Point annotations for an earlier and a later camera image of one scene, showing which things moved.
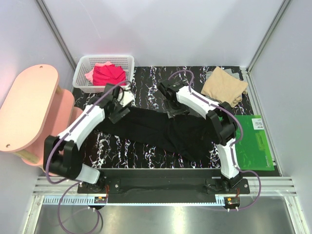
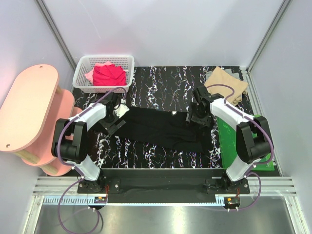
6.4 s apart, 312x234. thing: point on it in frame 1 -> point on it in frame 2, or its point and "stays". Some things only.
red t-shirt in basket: x=109 y=73 stays
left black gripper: x=114 y=117 -> x=111 y=127
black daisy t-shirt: x=195 y=134 stays
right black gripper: x=184 y=109 -> x=205 y=122
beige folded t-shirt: x=223 y=86 stays
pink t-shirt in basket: x=89 y=75 stays
